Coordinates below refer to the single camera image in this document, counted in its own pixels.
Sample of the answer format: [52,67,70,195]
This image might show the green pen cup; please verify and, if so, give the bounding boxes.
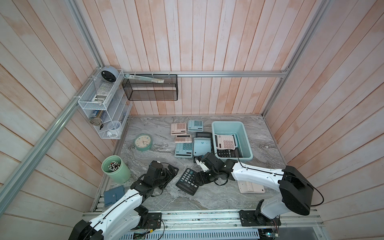
[102,155,131,184]

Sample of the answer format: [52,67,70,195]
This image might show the small teal calculator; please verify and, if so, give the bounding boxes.
[188,120,204,132]

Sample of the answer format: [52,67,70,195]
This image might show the small pink calculator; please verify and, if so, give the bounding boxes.
[171,123,187,136]

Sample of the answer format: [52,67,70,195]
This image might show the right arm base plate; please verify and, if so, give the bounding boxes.
[239,210,281,227]

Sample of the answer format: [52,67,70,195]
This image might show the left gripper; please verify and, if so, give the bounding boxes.
[152,164,179,190]

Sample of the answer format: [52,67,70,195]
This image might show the black mesh basket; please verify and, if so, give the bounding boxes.
[122,74,179,101]

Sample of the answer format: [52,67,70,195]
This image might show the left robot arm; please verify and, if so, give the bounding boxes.
[69,161,179,240]

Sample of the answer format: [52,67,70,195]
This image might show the white wire shelf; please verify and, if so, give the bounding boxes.
[78,68,133,140]

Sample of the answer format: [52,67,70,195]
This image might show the grey round alarm clock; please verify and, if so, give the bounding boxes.
[101,66,119,83]

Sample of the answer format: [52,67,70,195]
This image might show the small black calculator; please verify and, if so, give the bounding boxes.
[217,149,240,159]

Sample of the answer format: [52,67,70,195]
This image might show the upturned light blue calculator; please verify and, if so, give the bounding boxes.
[193,138,212,157]

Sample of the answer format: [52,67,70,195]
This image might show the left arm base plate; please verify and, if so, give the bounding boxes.
[134,213,162,230]

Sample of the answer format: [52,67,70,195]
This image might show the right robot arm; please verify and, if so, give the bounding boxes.
[196,153,319,221]

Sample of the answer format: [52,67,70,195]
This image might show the large black desk calculator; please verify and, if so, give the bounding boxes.
[194,132,214,162]

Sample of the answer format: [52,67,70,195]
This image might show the white mug on shelf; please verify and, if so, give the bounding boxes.
[107,121,122,138]

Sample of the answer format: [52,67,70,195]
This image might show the ruler on basket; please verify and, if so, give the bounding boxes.
[125,74,165,84]

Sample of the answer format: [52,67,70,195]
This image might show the blue calculator under pink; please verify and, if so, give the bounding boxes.
[175,143,193,158]

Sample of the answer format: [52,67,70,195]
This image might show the pink calculator on stack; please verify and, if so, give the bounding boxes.
[175,135,193,143]

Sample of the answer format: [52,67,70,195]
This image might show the upturned pink calculator right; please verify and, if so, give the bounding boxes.
[238,181,265,194]

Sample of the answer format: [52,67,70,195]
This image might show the green round clock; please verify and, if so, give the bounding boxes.
[134,134,153,152]

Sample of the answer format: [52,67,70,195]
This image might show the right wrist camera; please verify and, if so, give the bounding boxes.
[196,159,210,172]

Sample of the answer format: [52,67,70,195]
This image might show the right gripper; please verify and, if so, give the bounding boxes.
[192,169,219,186]

